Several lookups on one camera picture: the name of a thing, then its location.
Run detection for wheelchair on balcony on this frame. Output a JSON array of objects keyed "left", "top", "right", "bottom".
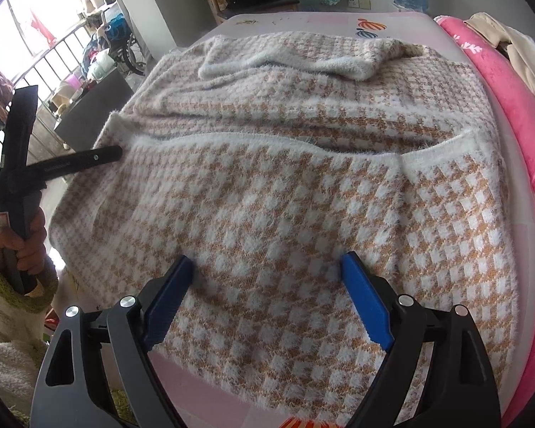
[{"left": 98, "top": 10, "right": 146, "bottom": 75}]

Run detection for left hand holding handle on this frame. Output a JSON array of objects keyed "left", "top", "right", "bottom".
[{"left": 0, "top": 208, "right": 47, "bottom": 275}]

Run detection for left forearm fuzzy sleeve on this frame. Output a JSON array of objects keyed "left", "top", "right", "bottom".
[{"left": 0, "top": 254, "right": 58, "bottom": 418}]

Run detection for pink floral blanket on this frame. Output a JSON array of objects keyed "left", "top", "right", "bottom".
[{"left": 436, "top": 16, "right": 535, "bottom": 427}]

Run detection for beige white houndstooth coat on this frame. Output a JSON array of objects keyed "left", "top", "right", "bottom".
[{"left": 48, "top": 30, "right": 521, "bottom": 426}]

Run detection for cream garment on bed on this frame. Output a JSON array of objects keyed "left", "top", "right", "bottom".
[{"left": 465, "top": 12, "right": 535, "bottom": 96}]

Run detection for dark grey board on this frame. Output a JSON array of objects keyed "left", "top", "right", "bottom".
[{"left": 55, "top": 70, "right": 133, "bottom": 152}]

